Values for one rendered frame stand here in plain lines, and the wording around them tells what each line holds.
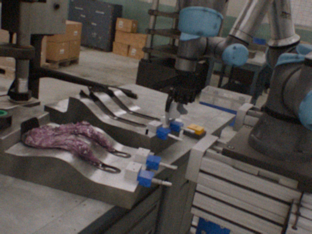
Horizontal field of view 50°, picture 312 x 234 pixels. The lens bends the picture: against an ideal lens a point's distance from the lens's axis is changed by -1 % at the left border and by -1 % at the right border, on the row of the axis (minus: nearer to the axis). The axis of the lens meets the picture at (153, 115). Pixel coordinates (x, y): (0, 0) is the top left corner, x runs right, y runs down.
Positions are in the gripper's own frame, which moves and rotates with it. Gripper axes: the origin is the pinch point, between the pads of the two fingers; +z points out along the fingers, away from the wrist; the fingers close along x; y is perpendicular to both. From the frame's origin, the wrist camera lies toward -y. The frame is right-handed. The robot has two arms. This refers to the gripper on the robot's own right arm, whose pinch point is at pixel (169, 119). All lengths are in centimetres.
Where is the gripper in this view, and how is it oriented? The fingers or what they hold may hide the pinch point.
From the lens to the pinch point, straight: 129.8
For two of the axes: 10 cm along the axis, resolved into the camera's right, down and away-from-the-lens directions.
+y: 8.6, 3.0, -4.2
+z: -1.7, 9.3, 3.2
